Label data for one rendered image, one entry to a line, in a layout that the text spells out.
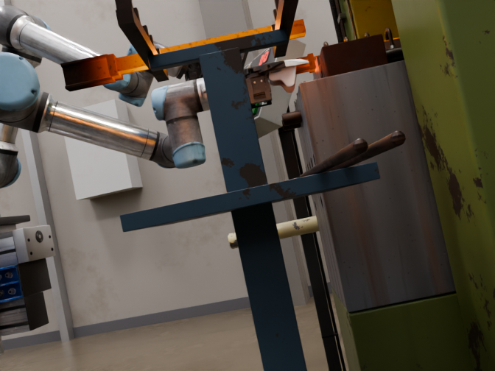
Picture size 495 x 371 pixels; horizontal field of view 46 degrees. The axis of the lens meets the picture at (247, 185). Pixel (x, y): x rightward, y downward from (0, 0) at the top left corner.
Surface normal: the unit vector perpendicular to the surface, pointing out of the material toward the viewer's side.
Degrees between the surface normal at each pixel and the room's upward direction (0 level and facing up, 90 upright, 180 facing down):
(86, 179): 90
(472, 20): 90
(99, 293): 90
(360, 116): 90
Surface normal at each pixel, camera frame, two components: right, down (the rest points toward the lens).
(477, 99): -0.06, -0.04
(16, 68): 0.48, -0.16
